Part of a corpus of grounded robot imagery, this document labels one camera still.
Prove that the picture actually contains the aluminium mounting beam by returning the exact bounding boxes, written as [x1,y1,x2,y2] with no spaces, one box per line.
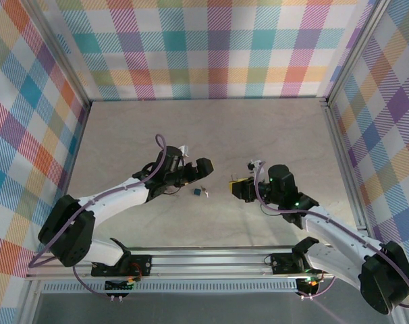
[24,248,400,281]

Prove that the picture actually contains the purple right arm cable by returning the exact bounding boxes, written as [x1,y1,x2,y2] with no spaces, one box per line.
[254,161,409,308]

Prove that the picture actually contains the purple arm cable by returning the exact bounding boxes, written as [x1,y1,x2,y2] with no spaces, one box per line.
[254,161,409,308]
[28,134,168,298]

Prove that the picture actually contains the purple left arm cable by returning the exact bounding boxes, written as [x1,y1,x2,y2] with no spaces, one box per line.
[28,134,168,298]

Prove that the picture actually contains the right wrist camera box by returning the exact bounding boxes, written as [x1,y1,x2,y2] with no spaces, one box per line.
[246,159,267,173]

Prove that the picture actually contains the aluminium back rail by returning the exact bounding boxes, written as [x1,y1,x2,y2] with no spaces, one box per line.
[88,97,327,103]

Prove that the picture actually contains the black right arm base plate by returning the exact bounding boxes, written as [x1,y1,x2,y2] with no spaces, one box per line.
[270,252,333,275]

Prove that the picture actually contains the slotted grey cable duct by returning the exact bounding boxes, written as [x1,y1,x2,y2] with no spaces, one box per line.
[41,281,299,294]

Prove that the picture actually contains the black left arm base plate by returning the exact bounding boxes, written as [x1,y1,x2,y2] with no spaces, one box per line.
[90,254,153,278]

